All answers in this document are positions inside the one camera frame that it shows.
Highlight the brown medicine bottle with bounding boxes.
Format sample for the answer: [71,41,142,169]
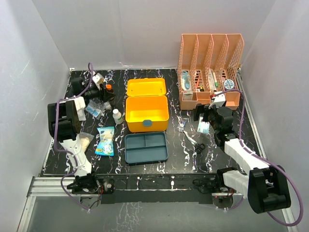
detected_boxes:
[105,84,115,98]

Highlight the clear bag blue items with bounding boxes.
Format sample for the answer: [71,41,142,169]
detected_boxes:
[85,100,105,119]

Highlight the white plastic bottle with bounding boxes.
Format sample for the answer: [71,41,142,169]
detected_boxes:
[112,109,123,125]

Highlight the cotton swab bag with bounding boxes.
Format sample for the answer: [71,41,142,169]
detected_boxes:
[95,127,114,157]

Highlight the white gauze pad bag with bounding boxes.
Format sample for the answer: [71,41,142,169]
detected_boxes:
[73,97,86,121]

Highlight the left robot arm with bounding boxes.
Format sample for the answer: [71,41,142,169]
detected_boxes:
[47,75,169,194]

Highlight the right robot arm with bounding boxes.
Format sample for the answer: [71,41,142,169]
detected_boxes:
[194,104,291,214]

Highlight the yellow medicine box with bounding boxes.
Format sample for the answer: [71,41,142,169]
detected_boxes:
[125,78,169,133]

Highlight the white gauze packet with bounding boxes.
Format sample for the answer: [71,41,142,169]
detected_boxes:
[197,121,210,134]

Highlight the small blue patterned packet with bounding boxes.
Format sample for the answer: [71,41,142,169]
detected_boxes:
[177,119,188,131]

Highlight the green capped marker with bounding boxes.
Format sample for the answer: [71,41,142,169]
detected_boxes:
[212,71,218,88]

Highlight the blue white tape dispenser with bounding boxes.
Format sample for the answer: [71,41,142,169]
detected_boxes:
[181,70,192,91]

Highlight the pink desk organizer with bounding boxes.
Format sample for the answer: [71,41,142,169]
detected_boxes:
[177,34,244,110]

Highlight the cotton ball bag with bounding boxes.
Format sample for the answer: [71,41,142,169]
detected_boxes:
[79,132,94,152]

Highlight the blue divided tray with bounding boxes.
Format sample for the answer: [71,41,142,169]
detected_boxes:
[125,131,169,165]

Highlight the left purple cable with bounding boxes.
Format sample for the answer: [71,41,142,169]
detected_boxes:
[54,62,102,213]

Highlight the purple cable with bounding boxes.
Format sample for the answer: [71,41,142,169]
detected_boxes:
[212,88,304,227]
[54,62,102,213]

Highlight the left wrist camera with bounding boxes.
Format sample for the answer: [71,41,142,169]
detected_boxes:
[92,73,104,85]

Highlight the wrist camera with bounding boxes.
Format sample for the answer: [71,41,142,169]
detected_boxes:
[92,73,104,85]
[209,91,226,109]

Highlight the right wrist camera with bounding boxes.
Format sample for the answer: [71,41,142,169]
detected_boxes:
[209,91,226,109]

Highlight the black handled scissors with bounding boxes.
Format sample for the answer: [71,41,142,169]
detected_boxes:
[183,131,206,154]

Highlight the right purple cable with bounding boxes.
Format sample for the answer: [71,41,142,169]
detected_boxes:
[212,88,304,227]

